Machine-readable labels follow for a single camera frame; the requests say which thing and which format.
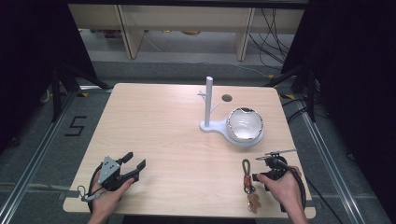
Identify bundle of black cables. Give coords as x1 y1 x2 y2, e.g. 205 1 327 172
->
247 7 295 71

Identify thin black floor cable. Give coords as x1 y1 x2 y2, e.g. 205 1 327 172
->
305 176 344 224

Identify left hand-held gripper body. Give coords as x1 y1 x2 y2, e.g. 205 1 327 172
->
97 155 138 191

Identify green cord keychain bear charm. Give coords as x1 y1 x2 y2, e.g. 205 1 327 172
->
241 158 262 215

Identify thin white floor cable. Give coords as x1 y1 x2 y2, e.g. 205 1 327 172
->
231 63 276 79

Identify white bowl silver rim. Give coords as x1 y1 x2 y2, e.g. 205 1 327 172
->
225 106 264 142

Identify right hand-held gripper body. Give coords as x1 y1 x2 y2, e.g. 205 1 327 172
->
255 148 299 182

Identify person's left hand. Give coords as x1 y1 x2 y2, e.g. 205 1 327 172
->
89 171 135 218

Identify black curtain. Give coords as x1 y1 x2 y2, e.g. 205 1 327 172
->
0 0 98 154
280 0 396 217

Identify black metal stand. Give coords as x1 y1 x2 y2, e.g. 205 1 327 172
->
50 61 110 123
263 64 318 123

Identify white jewelry stand with post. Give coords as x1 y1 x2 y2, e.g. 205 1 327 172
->
197 76 265 149

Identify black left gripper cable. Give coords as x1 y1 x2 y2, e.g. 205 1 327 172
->
88 162 106 215

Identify grey wrist lanyard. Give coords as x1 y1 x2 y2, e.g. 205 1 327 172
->
77 185 103 203

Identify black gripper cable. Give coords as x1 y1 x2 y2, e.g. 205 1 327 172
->
274 158 308 213
88 162 106 215

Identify person's right hand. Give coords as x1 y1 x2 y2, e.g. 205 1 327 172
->
256 165 304 217

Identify aluminium rail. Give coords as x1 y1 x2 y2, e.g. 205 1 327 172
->
298 102 369 224
0 90 79 224

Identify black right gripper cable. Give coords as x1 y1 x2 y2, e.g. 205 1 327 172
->
274 158 308 213

